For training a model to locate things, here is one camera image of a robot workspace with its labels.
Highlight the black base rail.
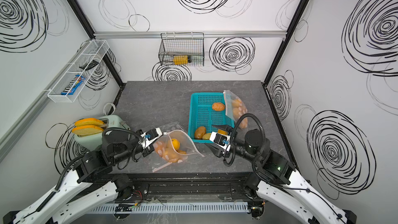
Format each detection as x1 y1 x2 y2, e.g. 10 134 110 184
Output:
83 172 315 201

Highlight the lower toast slice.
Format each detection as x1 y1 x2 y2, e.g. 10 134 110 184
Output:
72 125 104 136

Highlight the potato top right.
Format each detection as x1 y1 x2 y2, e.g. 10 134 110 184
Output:
212 102 226 112

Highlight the black wire wall basket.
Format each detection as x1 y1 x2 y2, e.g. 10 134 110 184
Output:
158 32 205 66

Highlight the blue candy packet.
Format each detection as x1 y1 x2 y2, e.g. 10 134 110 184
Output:
61 75 86 95

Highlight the yellow item in basket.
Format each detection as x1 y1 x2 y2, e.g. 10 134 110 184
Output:
173 55 191 65

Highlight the clear zipper bag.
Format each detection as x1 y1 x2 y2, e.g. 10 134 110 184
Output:
152 130 204 172
223 90 248 122
158 121 186 136

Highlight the potato right middle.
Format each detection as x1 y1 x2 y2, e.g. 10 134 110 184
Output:
217 129 228 135

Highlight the black remote control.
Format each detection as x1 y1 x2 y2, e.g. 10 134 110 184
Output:
79 60 99 71

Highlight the teal plastic basket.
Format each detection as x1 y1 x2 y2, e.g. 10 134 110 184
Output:
188 92 234 143

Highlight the potato bagged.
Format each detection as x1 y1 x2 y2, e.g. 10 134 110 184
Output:
232 98 248 129
153 141 166 157

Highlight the potato bottom left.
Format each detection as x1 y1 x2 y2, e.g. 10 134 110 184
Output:
194 126 207 140

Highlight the potato large middle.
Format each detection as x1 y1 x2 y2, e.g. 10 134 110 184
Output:
171 139 180 151

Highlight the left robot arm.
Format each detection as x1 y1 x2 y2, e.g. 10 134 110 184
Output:
3 127 163 224

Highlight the toast slice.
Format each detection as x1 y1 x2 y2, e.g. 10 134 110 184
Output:
72 125 104 136
75 118 105 127

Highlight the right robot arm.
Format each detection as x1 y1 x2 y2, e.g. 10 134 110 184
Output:
207 127 357 224

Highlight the mint green toaster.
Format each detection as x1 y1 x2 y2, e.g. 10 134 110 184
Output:
72 115 130 150

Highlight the upper toast slice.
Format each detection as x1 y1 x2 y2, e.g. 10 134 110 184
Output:
75 118 105 127

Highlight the white toaster cable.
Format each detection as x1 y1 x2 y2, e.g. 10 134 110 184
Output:
103 102 116 116

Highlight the white slotted cable duct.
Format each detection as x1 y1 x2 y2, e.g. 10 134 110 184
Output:
88 202 250 214

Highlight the white wire shelf basket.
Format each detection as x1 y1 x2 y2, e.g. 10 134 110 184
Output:
47 39 109 103

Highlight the potato centre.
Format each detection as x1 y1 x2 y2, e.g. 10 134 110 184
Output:
163 150 186 163

